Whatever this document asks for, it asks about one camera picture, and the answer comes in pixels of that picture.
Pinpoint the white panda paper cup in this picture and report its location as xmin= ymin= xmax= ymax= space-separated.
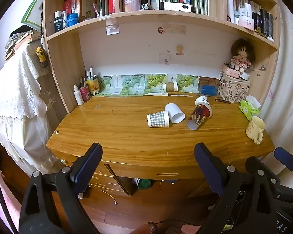
xmin=195 ymin=96 xmax=209 ymax=106

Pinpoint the red illustrated tall cup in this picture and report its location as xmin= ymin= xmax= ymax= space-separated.
xmin=186 ymin=102 xmax=212 ymax=130

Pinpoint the plain white paper cup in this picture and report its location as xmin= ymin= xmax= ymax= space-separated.
xmin=165 ymin=103 xmax=185 ymax=124

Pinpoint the grey checked paper cup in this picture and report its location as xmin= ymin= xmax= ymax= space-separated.
xmin=147 ymin=110 xmax=170 ymax=128

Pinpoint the brown sleeve paper cup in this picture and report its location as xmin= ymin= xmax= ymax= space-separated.
xmin=163 ymin=81 xmax=178 ymax=92

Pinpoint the cream ceramic mug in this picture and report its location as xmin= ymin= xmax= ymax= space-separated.
xmin=246 ymin=116 xmax=266 ymax=145

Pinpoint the green tissue pack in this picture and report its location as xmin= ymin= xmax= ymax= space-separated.
xmin=239 ymin=95 xmax=261 ymax=121

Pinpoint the letter print fabric bag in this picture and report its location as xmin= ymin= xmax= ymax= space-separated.
xmin=218 ymin=72 xmax=250 ymax=103

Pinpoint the black pen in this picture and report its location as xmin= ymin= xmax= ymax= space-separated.
xmin=215 ymin=98 xmax=231 ymax=104

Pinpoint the white spray bottle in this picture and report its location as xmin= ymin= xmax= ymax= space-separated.
xmin=73 ymin=85 xmax=84 ymax=106

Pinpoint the white lace cloth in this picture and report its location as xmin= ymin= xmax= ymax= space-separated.
xmin=0 ymin=41 xmax=67 ymax=175

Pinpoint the blue plastic case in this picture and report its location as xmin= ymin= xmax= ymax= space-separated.
xmin=200 ymin=85 xmax=217 ymax=96

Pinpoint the pink pen holder can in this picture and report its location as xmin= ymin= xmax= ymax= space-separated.
xmin=79 ymin=86 xmax=91 ymax=102

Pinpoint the pink rounded box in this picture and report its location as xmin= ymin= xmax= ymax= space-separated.
xmin=222 ymin=63 xmax=240 ymax=79

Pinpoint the brown haired rag doll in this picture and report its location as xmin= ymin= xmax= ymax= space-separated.
xmin=230 ymin=38 xmax=256 ymax=74

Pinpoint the yellow printed can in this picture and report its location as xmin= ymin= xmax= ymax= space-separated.
xmin=87 ymin=75 xmax=100 ymax=96

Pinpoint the green leaf folded calendar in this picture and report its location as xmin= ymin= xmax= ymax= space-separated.
xmin=98 ymin=74 xmax=199 ymax=96

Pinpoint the wooden desk with shelves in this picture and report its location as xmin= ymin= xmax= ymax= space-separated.
xmin=43 ymin=0 xmax=280 ymax=184

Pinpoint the dark bottle on shelf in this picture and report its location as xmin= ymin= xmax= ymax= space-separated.
xmin=54 ymin=11 xmax=63 ymax=32

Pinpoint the blue jar on shelf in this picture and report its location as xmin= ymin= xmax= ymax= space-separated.
xmin=67 ymin=13 xmax=79 ymax=27

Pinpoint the yellow toy keychain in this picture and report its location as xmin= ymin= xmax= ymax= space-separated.
xmin=36 ymin=47 xmax=46 ymax=63

